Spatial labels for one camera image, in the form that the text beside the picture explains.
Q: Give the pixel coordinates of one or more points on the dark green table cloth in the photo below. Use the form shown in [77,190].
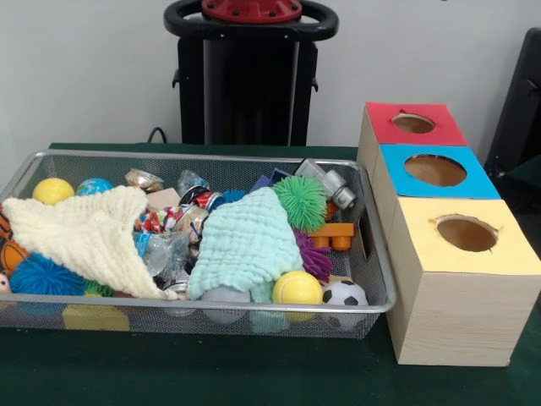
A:
[526,169]
[211,372]

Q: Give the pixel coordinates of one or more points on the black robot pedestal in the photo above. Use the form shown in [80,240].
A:
[253,84]

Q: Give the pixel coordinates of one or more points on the orange toy brick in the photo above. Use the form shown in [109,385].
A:
[334,232]

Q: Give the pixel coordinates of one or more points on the green spiky rubber ball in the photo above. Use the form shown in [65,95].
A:
[301,198]

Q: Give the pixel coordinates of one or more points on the yellow tennis ball toy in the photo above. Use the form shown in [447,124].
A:
[296,288]

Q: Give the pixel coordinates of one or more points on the purple spiky rubber ball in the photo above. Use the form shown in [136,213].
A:
[313,258]

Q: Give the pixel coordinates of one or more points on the blue spiky rubber ball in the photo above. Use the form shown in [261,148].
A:
[42,275]

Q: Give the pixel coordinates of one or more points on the wooden box with three holes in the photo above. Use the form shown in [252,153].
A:
[456,321]

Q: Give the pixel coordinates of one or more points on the black upright panel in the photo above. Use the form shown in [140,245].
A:
[520,105]

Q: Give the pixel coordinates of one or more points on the yellow smiley ball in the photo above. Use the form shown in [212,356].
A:
[53,190]

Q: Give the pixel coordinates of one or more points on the silver mesh bin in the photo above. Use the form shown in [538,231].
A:
[105,162]

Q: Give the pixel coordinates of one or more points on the small soccer ball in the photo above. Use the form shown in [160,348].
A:
[344,292]

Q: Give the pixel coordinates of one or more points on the mint green muslin cloth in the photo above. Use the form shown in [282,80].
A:
[245,241]

